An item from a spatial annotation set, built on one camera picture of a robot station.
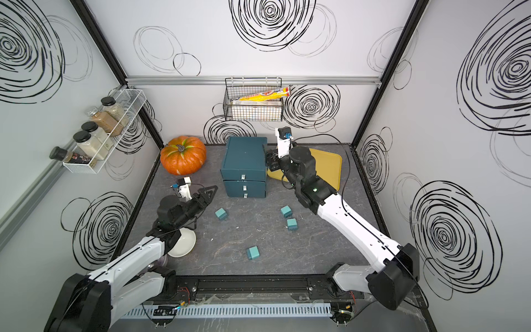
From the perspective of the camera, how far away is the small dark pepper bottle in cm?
60

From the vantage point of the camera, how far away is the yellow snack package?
2.87ft

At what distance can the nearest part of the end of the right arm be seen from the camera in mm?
613
